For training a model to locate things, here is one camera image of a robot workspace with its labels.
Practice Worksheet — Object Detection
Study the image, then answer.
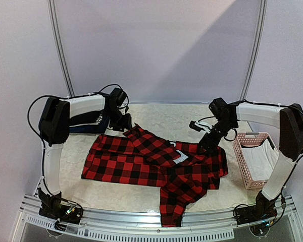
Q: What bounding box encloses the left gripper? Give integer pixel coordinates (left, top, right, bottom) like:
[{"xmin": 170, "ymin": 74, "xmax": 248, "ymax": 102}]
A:
[{"xmin": 104, "ymin": 107, "xmax": 133, "ymax": 131}]

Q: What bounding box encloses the red black plaid shirt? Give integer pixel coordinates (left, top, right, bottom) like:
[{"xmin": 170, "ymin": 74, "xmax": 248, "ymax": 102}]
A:
[{"xmin": 81, "ymin": 125, "xmax": 228, "ymax": 227}]

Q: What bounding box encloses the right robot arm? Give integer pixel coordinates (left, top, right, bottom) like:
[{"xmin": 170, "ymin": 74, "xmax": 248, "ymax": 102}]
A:
[{"xmin": 197, "ymin": 98, "xmax": 303, "ymax": 220}]

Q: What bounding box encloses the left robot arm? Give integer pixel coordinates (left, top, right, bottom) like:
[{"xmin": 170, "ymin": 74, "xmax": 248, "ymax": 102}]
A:
[{"xmin": 38, "ymin": 84, "xmax": 131, "ymax": 197}]

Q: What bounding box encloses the pink plastic laundry basket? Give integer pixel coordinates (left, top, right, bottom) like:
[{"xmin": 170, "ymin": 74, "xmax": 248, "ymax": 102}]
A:
[{"xmin": 233, "ymin": 132, "xmax": 278, "ymax": 190}]

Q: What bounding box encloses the folded navy blue garment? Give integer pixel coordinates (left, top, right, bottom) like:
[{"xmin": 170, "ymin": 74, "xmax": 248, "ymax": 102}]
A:
[{"xmin": 69, "ymin": 114, "xmax": 110, "ymax": 134}]

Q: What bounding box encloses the folded black garment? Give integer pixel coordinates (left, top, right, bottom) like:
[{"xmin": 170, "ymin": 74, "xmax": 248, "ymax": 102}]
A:
[{"xmin": 70, "ymin": 111, "xmax": 103, "ymax": 126}]

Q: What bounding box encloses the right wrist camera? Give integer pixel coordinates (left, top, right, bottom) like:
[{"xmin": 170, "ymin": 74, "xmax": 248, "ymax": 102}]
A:
[{"xmin": 189, "ymin": 121, "xmax": 213, "ymax": 133}]

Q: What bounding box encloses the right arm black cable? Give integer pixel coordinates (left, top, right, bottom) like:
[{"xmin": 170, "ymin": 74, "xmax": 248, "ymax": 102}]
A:
[{"xmin": 195, "ymin": 99, "xmax": 303, "ymax": 162}]

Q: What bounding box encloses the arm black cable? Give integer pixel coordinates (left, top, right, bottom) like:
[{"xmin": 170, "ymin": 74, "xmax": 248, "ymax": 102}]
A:
[
  {"xmin": 27, "ymin": 84, "xmax": 129, "ymax": 152},
  {"xmin": 195, "ymin": 99, "xmax": 303, "ymax": 162}
]

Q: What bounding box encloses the aluminium front rail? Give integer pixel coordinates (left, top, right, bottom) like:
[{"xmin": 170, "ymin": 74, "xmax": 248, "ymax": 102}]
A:
[{"xmin": 10, "ymin": 195, "xmax": 303, "ymax": 241}]

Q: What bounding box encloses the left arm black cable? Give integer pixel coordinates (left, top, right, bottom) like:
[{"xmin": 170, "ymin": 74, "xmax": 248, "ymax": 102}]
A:
[{"xmin": 27, "ymin": 84, "xmax": 129, "ymax": 152}]

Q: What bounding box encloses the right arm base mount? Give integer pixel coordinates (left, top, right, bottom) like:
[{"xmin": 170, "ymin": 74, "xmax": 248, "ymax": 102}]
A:
[{"xmin": 232, "ymin": 200, "xmax": 286, "ymax": 227}]

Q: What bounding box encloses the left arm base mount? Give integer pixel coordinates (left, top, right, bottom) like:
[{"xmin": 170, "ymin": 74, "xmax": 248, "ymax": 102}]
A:
[{"xmin": 38, "ymin": 190, "xmax": 84, "ymax": 224}]

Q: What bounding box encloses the right aluminium corner post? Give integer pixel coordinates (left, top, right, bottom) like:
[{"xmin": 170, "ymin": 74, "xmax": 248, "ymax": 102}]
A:
[{"xmin": 239, "ymin": 0, "xmax": 268, "ymax": 100}]

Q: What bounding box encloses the aluminium corner post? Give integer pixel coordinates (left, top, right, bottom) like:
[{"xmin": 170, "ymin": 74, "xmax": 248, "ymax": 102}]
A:
[
  {"xmin": 239, "ymin": 0, "xmax": 268, "ymax": 100},
  {"xmin": 47, "ymin": 0, "xmax": 75, "ymax": 97}
]

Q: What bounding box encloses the left aluminium corner post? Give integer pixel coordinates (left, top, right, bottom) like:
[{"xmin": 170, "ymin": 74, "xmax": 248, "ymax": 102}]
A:
[{"xmin": 47, "ymin": 0, "xmax": 75, "ymax": 97}]

